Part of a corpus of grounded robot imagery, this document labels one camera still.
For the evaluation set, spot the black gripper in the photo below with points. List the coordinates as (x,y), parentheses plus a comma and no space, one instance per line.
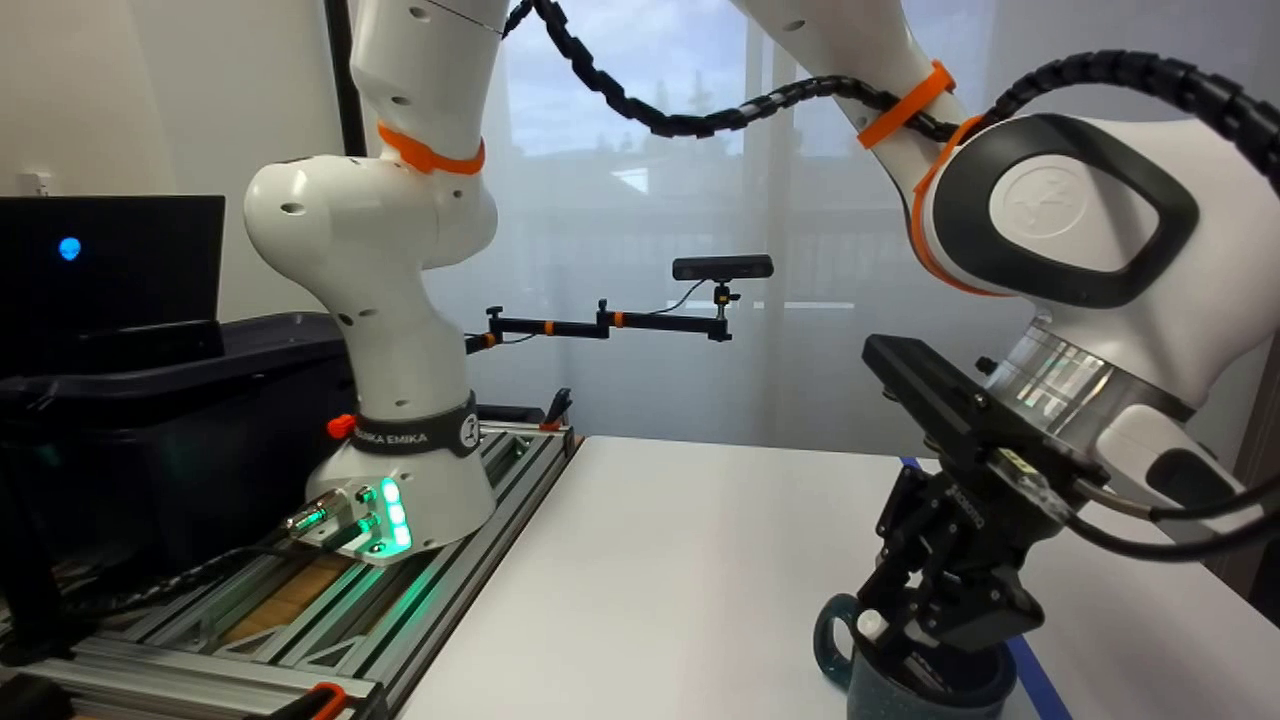
(949,560)

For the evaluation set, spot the dark green mug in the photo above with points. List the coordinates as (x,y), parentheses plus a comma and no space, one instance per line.
(917,684)

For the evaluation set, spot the aluminium extrusion base frame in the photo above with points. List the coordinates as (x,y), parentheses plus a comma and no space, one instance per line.
(293,619)

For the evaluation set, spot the black computer monitor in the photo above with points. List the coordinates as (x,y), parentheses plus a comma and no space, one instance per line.
(108,281)

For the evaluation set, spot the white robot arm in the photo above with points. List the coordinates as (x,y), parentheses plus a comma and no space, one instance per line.
(1120,192)

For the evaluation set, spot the blue tape border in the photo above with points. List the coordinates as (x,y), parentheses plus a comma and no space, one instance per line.
(1032,693)

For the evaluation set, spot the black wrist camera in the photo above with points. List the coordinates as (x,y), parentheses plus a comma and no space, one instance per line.
(965,424)

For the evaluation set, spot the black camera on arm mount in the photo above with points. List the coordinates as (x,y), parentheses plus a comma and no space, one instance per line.
(604,321)

